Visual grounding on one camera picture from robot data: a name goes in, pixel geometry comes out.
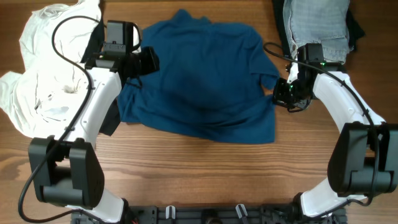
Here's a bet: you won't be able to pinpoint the blue t-shirt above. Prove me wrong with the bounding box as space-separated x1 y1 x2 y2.
118 9 279 144

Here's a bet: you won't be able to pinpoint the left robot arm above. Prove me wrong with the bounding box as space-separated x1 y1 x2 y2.
25 21 159 223

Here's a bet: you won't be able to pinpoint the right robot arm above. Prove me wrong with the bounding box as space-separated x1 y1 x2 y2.
273 44 397 223

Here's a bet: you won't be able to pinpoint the black garment under pile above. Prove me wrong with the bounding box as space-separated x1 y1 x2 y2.
81 18 121 136

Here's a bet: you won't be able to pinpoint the folded light blue jeans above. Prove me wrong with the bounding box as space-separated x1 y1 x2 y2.
282 0 351 64

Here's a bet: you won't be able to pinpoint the white shirt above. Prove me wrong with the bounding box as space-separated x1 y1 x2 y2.
1 0 101 138

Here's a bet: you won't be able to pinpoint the black folded garment under jeans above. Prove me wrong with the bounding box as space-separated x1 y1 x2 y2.
272 0 365 58

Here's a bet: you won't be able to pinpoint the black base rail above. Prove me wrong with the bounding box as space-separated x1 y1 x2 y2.
70 203 348 224

